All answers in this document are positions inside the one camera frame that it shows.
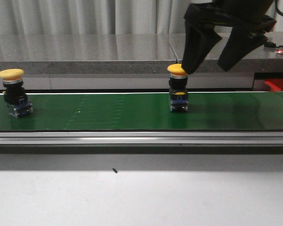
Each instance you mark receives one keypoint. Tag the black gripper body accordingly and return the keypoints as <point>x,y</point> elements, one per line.
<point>248,15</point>

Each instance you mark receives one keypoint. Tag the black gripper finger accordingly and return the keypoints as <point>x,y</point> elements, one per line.
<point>199,41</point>
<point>240,43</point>

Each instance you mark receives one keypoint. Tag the yellow push button switch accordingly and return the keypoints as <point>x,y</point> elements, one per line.
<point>15,97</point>
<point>178,94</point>

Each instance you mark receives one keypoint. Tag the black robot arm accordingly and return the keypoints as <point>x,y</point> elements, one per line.
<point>246,18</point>

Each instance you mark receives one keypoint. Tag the black sensor box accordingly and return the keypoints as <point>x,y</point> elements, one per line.
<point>270,45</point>

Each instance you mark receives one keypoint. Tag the red plastic bin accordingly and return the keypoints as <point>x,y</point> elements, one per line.
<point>274,84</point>

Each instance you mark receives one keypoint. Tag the green conveyor belt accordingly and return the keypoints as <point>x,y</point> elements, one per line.
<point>148,111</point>

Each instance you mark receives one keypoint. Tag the grey stone counter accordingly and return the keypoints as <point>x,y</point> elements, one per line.
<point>118,54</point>

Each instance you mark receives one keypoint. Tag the white curtain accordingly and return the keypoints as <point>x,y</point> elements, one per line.
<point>92,16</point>

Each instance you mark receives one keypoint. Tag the aluminium conveyor frame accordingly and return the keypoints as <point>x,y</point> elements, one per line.
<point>180,138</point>

